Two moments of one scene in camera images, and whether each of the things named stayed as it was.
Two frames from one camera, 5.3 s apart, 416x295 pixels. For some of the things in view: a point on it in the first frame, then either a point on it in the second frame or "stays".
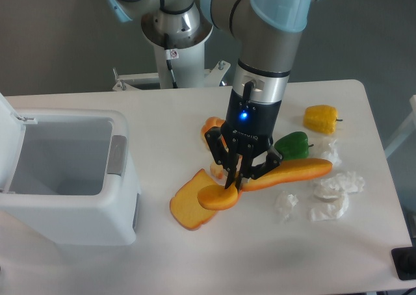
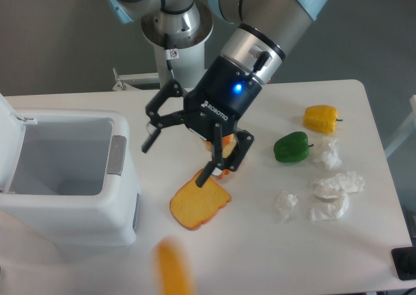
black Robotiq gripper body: x=251 y=125 to x=221 y=95
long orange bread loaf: x=290 y=171 to x=173 y=274
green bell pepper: x=293 y=145 stays
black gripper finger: x=245 y=169 to x=233 y=161
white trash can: x=64 y=178 stays
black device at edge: x=404 y=258 stays
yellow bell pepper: x=322 y=118 stays
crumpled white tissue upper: x=333 y=155 stays
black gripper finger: x=213 y=137 to x=173 y=89
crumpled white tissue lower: x=328 y=205 stays
